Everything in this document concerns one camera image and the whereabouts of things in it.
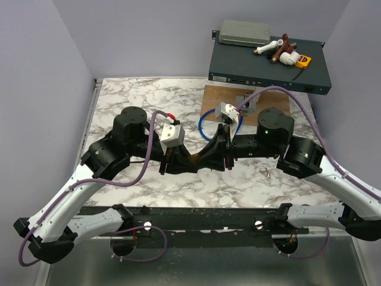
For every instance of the white pipe with brass end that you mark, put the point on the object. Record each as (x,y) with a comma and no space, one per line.
(272,46)

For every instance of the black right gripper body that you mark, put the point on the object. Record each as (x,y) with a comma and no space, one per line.
(230,151)

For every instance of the white pipe elbow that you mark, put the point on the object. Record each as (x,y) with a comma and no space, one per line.
(289,59)

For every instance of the wooden board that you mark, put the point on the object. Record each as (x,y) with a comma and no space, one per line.
(213,95)

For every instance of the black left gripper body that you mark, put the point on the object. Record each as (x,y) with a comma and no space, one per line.
(163,167)

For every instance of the brown pipe fitting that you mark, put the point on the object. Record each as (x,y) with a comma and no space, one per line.
(283,46)

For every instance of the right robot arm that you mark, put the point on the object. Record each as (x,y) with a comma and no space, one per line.
(358,210)

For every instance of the grey plastic case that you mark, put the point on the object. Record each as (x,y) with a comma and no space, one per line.
(244,33)

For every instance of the blue rack network switch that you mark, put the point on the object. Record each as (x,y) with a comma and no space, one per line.
(239,65)

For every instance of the brass padlock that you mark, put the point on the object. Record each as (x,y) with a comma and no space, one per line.
(194,160)

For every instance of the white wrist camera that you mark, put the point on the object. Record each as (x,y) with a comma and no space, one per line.
(228,114)
(172,134)

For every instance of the grey metal socket bracket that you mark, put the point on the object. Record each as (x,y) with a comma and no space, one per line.
(250,107)

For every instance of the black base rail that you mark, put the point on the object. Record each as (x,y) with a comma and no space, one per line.
(206,227)

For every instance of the yellow tape measure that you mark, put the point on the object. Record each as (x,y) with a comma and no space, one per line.
(303,62)

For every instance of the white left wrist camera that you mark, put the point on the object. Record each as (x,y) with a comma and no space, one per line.
(172,134)

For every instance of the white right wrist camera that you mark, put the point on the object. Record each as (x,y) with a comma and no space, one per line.
(228,114)

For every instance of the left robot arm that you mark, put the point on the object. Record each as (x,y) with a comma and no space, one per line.
(120,158)

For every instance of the silver key with ring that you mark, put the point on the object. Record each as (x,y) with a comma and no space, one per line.
(266,172)

